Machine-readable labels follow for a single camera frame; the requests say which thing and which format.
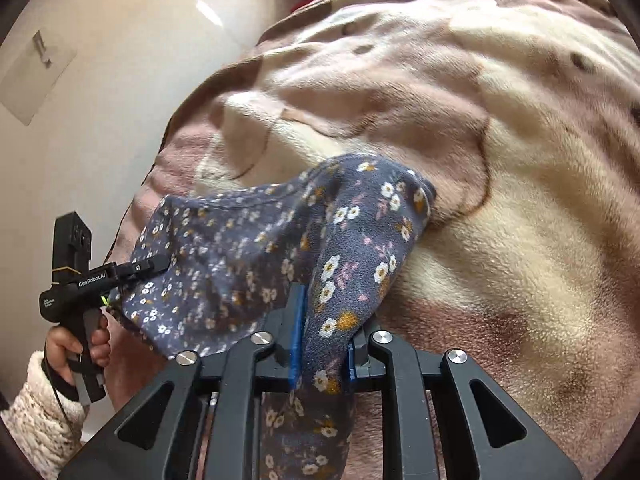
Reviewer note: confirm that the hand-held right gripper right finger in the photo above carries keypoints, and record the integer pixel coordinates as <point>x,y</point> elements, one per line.
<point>351,362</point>

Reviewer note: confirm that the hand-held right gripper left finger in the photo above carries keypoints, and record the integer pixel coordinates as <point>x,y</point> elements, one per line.
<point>299,330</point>

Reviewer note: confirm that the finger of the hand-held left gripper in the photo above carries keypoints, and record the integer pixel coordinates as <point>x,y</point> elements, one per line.
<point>145,265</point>

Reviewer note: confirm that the blue floral pants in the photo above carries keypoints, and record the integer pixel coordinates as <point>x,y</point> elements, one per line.
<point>240,260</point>

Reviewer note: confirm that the person's left forearm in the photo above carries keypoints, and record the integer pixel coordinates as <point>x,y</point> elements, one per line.
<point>35,425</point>

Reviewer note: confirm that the person's left hand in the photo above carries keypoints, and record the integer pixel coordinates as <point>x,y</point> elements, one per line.
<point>62,350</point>

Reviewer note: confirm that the brown and cream plush blanket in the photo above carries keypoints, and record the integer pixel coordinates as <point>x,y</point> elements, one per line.
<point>500,185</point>

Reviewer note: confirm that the red cloth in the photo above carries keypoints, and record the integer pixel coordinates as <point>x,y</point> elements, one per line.
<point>307,4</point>

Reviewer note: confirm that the beige wall plate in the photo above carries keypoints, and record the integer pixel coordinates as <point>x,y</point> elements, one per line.
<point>35,85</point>

